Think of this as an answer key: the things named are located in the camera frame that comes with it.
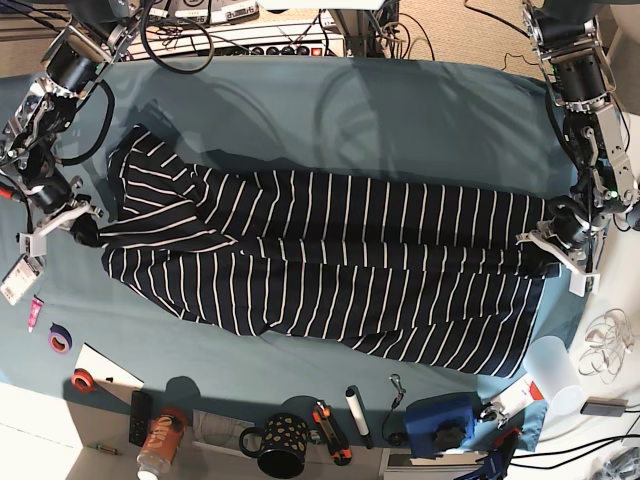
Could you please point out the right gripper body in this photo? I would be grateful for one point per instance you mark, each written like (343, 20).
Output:
(50, 194)

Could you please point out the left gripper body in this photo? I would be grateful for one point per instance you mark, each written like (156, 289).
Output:
(572, 232)

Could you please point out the navy white striped t-shirt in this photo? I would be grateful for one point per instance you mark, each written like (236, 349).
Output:
(411, 272)

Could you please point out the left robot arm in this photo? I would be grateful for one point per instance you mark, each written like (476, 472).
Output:
(587, 121)

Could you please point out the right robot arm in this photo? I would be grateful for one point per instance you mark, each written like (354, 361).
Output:
(95, 38)

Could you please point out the clear plastic screw box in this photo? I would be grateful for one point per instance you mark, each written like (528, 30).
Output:
(21, 277)

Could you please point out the teal table cloth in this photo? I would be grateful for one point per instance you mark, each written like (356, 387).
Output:
(437, 122)

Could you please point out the pink glue tube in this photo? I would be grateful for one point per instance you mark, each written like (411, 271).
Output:
(35, 309)

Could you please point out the translucent plastic cup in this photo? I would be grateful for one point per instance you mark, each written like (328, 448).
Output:
(548, 363)

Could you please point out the purple tape roll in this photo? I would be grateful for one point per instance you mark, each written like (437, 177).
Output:
(59, 339)

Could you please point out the white red card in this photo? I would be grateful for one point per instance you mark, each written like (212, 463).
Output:
(517, 397)

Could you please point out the white paper sheet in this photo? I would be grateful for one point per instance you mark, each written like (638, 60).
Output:
(105, 372)

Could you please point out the orange tape roll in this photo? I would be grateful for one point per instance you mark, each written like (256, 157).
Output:
(82, 381)

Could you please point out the grey small box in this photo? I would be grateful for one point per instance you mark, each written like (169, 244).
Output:
(604, 407)

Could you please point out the black remote control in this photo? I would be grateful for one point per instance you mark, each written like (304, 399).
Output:
(139, 417)

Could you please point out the blue clamp block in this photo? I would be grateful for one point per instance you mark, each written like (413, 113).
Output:
(439, 424)

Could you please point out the orange drink bottle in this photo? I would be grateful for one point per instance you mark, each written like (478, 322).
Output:
(161, 444)

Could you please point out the white black marker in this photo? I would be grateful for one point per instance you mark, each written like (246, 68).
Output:
(357, 412)

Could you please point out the orange black utility knife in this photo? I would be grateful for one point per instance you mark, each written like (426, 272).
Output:
(335, 439)

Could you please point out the black mug yellow pattern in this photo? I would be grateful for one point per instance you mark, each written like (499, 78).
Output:
(279, 446)

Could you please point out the white power strip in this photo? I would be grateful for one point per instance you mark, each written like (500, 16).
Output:
(249, 39)

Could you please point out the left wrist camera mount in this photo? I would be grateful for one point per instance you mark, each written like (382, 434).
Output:
(562, 260)

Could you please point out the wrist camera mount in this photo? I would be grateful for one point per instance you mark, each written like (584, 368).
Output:
(34, 241)
(562, 260)

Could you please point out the orange handled screwdriver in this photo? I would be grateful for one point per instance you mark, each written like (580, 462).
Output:
(9, 193)

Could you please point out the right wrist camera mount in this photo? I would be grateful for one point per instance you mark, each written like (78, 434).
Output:
(34, 241)

